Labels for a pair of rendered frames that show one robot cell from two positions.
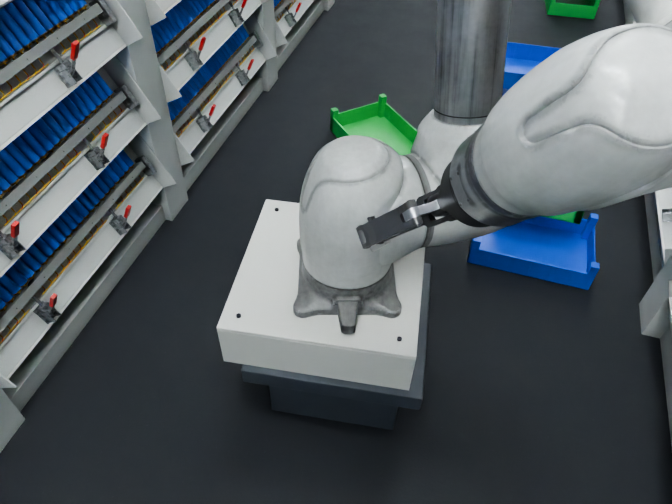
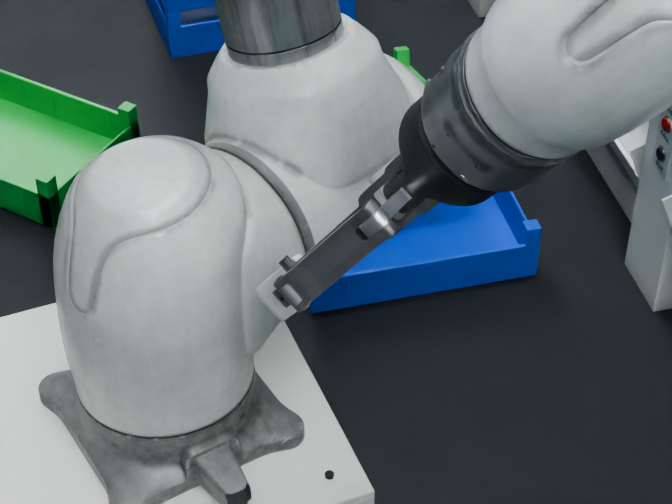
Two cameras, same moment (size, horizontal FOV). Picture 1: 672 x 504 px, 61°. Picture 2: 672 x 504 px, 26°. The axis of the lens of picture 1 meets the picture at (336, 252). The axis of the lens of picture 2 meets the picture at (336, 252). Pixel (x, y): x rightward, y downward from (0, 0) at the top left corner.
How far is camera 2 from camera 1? 0.38 m
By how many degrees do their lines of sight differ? 22
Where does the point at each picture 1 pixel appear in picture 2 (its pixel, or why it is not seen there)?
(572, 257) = (482, 228)
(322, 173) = (107, 229)
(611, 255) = (541, 199)
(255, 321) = not seen: outside the picture
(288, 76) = not seen: outside the picture
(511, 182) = (561, 118)
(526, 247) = (397, 243)
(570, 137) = (637, 42)
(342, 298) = (200, 448)
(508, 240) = not seen: hidden behind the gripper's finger
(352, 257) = (205, 360)
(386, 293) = (265, 408)
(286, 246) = (20, 410)
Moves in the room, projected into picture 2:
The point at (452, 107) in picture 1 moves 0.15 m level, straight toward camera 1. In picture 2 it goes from (270, 37) to (323, 145)
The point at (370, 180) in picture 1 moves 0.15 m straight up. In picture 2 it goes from (200, 209) to (186, 40)
